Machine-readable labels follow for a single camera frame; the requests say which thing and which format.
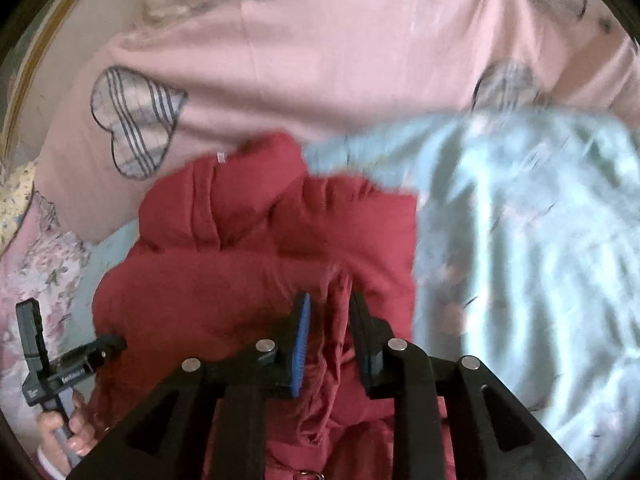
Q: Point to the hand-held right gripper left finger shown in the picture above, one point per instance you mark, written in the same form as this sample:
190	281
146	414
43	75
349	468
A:
299	345

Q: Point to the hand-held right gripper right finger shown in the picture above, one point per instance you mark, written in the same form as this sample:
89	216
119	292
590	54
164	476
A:
363	355

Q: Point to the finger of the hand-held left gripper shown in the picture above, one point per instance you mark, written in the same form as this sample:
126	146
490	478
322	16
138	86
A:
106	346

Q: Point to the red quilted blanket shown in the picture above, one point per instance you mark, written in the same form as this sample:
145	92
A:
225	280

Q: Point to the person's left forearm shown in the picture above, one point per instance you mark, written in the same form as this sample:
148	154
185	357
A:
50	464

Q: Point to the person's left hand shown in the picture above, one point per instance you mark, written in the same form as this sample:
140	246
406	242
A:
75	425

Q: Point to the floral ruffled pillow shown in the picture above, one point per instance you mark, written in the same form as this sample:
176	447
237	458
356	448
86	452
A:
40	270

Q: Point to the yellow floral pillow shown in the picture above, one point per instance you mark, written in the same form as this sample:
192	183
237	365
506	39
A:
15	200

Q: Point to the light blue floral blanket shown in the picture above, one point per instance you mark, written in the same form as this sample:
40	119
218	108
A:
525	260

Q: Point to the pink duvet with plaid hearts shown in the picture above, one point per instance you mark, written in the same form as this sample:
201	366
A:
325	60

